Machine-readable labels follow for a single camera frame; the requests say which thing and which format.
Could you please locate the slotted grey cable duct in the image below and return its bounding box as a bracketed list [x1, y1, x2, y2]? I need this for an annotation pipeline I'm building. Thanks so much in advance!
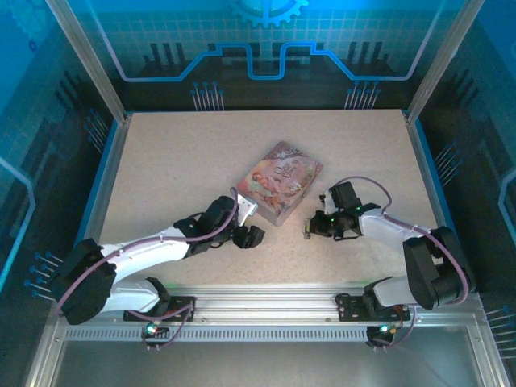
[64, 325, 408, 343]

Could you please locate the right LED circuit board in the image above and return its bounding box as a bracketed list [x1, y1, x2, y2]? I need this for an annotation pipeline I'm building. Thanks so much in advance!
[365, 322, 398, 351]

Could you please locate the aluminium table side rail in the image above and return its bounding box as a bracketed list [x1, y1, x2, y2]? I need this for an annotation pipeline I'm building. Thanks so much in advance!
[404, 112, 468, 292]
[66, 114, 133, 293]

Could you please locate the pink printed tin box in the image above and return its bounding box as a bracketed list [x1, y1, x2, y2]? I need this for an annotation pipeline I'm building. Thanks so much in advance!
[236, 140, 325, 227]

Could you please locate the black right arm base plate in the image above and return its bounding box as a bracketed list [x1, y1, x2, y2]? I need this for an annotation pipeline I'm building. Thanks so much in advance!
[335, 293, 411, 323]

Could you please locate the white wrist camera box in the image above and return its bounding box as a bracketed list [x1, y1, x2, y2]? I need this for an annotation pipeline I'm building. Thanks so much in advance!
[321, 189, 339, 215]
[235, 193, 259, 227]

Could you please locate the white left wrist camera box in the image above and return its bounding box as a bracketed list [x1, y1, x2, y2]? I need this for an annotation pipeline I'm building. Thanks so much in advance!
[235, 193, 259, 227]

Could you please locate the aluminium mounting rail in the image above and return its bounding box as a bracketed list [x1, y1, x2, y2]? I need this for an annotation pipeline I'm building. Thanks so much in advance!
[60, 283, 483, 326]

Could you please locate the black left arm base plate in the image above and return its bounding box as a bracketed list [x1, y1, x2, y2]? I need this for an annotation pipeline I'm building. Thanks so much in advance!
[123, 295, 197, 323]

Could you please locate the grey metal panel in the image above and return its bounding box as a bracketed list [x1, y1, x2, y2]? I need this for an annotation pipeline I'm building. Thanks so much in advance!
[23, 314, 516, 387]

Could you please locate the left LED circuit board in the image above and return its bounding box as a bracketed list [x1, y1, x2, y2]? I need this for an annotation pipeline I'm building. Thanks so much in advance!
[140, 317, 170, 351]

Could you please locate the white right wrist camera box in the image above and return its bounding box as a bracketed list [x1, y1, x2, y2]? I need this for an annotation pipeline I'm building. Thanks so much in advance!
[321, 189, 339, 215]

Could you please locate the aluminium frame post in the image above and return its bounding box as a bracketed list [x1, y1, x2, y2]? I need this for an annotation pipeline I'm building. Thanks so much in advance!
[45, 0, 133, 124]
[404, 0, 486, 125]

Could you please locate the led circuit board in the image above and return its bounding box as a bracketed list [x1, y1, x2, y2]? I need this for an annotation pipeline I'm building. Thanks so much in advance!
[140, 317, 170, 351]
[365, 322, 398, 351]

